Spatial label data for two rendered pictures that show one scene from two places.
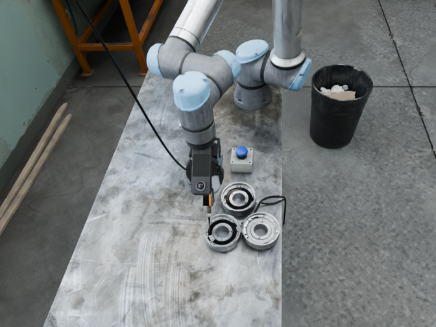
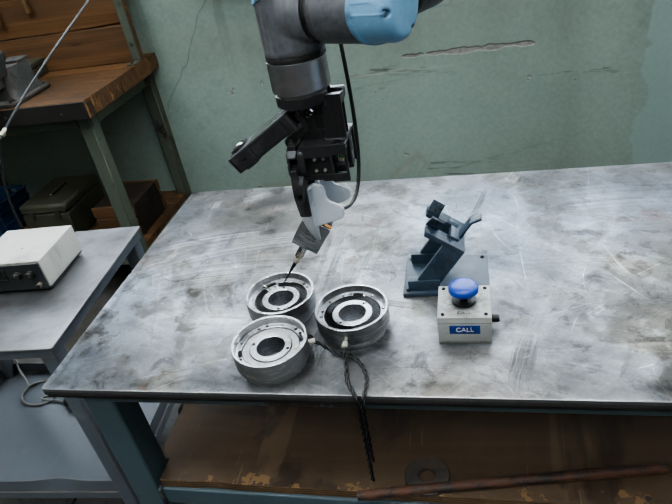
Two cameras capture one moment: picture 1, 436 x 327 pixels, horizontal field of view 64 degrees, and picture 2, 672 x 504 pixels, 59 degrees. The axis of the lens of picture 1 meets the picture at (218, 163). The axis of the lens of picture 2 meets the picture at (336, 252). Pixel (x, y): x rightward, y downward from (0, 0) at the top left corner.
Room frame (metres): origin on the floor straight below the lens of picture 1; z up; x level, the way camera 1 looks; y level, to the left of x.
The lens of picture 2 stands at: (0.62, -0.71, 1.36)
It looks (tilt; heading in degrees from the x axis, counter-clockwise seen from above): 32 degrees down; 93
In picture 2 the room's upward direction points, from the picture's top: 11 degrees counter-clockwise
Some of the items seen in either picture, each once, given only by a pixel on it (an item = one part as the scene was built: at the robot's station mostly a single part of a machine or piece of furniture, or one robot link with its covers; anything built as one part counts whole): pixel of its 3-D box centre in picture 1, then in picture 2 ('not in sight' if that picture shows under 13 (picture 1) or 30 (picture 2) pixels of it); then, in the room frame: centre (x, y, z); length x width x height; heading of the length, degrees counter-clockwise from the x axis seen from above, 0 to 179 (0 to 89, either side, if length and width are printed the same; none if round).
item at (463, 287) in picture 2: (241, 154); (463, 298); (0.75, -0.08, 0.85); 0.04 x 0.04 x 0.05
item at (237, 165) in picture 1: (242, 158); (468, 313); (0.76, -0.08, 0.82); 0.08 x 0.07 x 0.05; 167
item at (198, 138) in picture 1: (197, 128); (300, 74); (0.58, 0.03, 1.15); 0.08 x 0.08 x 0.05
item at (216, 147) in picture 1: (203, 149); (316, 134); (0.59, 0.03, 1.07); 0.09 x 0.08 x 0.12; 167
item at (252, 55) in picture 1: (254, 61); not in sight; (1.08, -0.18, 0.97); 0.13 x 0.12 x 0.14; 53
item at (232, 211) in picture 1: (239, 200); (353, 317); (0.60, -0.05, 0.82); 0.10 x 0.10 x 0.04
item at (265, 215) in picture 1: (260, 231); (271, 350); (0.48, -0.09, 0.82); 0.10 x 0.10 x 0.04
